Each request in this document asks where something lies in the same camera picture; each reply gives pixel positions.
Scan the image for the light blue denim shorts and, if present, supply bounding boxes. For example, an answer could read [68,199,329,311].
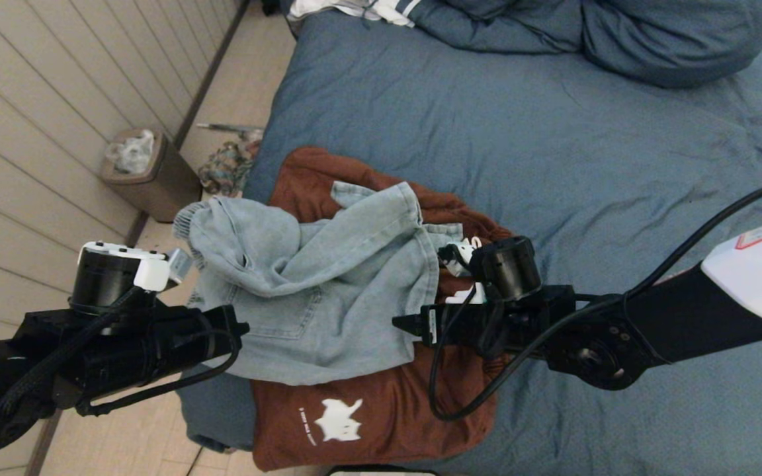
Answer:
[173,182,464,386]

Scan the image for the brown shorts with white print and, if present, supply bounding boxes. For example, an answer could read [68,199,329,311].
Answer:
[252,147,515,471]

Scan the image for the blue bed cover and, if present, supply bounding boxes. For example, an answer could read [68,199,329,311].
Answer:
[176,10,762,476]

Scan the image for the brown metal trash bin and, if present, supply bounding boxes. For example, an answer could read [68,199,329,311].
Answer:
[98,127,202,223]

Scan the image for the multicoloured cloth bundle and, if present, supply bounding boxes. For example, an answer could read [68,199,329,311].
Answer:
[198,141,261,198]

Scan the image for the clear plastic bin liner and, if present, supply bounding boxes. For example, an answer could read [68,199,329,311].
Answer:
[105,130,157,175]

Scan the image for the thin grey rod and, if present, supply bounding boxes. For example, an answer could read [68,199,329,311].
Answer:
[196,123,264,135]

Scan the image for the crumpled blue duvet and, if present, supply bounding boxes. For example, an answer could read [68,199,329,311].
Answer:
[414,0,762,89]

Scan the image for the white striped garment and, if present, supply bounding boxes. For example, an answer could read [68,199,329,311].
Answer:
[287,0,425,28]

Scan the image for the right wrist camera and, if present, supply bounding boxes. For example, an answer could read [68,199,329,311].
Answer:
[437,238,487,306]

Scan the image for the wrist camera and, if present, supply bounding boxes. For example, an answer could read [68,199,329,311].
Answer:
[437,238,487,306]
[168,248,194,285]

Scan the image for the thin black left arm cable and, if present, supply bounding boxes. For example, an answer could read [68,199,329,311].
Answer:
[77,327,243,417]

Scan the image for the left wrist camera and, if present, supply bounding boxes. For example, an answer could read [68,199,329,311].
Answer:
[168,248,194,285]

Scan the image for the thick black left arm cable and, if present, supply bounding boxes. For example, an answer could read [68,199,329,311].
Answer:
[0,284,144,416]

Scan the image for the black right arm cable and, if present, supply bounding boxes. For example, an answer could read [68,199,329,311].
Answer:
[429,173,762,422]

